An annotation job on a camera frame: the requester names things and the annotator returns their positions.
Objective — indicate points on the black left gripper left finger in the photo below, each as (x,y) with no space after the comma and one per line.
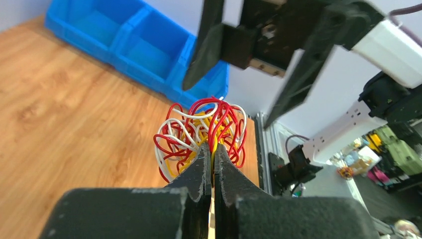
(180,210)

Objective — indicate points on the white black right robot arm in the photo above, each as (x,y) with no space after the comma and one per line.
(383,100)

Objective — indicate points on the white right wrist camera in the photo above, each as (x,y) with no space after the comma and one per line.
(393,52)

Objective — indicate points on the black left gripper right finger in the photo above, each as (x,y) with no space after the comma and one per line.
(244,211)

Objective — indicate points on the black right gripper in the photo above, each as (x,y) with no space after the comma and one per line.
(271,32)

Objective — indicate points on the blue compartment bin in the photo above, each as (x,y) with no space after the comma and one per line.
(138,41)

